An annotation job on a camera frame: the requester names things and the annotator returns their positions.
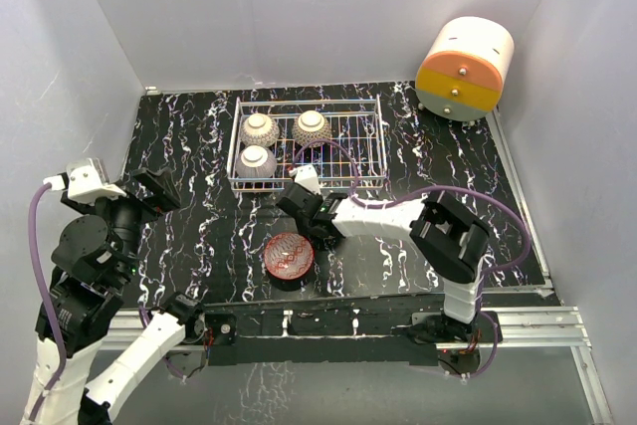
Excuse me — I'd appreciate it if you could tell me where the red patterned bowl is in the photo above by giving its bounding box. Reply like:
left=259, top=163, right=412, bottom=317
left=264, top=232, right=315, bottom=281

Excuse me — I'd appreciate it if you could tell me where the purple striped bowl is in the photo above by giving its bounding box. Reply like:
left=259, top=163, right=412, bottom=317
left=235, top=145, right=277, bottom=179

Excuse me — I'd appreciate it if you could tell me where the brown scale patterned bowl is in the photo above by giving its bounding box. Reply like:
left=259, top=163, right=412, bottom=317
left=292, top=110, right=331, bottom=146

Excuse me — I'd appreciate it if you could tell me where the brown spoke patterned bowl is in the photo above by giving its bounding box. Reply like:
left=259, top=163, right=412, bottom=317
left=240, top=113, right=280, bottom=148

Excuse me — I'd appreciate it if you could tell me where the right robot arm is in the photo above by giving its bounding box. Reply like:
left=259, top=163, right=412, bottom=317
left=277, top=184, right=490, bottom=342

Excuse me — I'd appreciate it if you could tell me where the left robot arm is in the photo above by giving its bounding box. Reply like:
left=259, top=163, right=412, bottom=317
left=21, top=158, right=206, bottom=424

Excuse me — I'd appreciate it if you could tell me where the round drawer cabinet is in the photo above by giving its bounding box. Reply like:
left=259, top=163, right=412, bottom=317
left=415, top=16, right=515, bottom=122

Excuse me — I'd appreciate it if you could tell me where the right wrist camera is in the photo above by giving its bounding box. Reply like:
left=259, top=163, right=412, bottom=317
left=289, top=164, right=320, bottom=195

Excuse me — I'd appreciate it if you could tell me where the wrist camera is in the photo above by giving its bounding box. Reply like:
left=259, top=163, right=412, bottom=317
left=43, top=158, right=126, bottom=205
left=289, top=164, right=320, bottom=195

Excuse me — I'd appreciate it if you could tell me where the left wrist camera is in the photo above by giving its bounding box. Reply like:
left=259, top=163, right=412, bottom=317
left=43, top=158, right=126, bottom=205

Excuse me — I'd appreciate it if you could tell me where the white wire dish rack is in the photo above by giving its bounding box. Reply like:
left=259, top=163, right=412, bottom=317
left=226, top=94, right=387, bottom=193

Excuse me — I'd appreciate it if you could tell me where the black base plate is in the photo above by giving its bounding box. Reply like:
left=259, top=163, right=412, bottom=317
left=205, top=293, right=503, bottom=373

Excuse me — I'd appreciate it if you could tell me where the aluminium frame rail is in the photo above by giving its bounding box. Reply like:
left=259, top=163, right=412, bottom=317
left=89, top=110, right=616, bottom=425

